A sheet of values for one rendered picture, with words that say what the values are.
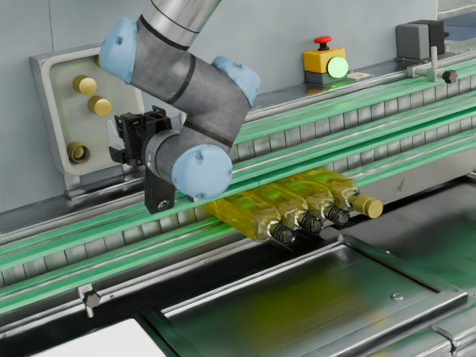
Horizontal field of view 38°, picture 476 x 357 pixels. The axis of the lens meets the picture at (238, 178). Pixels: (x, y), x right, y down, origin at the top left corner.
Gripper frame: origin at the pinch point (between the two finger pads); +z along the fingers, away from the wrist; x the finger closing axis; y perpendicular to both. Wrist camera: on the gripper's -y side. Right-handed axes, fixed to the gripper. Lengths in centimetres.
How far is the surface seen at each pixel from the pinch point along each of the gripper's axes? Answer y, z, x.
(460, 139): -22, 0, -81
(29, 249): -13.3, -1.9, 20.9
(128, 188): -11.6, 8.1, -1.2
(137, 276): -32.6, 12.9, -0.5
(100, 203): -11.5, 4.7, 5.7
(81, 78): 10.7, 11.1, 2.2
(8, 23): 22.5, 16.9, 11.6
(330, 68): 1, 8, -51
